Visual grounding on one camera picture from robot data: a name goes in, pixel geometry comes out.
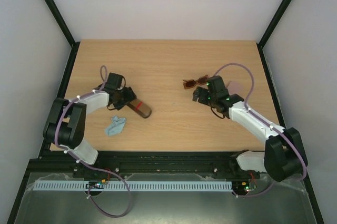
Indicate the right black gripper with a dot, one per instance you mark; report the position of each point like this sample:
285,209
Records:
199,94

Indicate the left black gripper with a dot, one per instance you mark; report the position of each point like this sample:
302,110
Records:
130,95

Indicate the brown rectangular sunglasses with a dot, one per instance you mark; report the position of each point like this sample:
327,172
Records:
188,84

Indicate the brown plaid glasses case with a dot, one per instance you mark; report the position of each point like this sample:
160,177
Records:
140,108

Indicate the pink glasses case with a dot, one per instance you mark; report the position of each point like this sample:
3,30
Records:
234,87

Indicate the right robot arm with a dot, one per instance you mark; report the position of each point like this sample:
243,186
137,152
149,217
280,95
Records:
283,154

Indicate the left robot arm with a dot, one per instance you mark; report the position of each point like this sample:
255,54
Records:
65,125

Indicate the blue cleaning cloth lower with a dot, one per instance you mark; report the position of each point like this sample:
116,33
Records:
116,126

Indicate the metal floor plate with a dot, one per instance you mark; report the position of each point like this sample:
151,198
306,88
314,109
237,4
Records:
283,203

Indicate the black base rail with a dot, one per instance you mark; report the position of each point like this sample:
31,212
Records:
219,165

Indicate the light blue cable duct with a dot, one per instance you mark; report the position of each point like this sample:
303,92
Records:
135,186

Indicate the left black frame post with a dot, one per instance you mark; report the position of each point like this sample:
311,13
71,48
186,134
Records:
61,22

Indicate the black frame post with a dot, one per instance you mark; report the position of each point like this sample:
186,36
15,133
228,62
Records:
273,23
61,22

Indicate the right black frame post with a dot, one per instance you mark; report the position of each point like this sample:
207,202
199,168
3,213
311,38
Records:
273,23

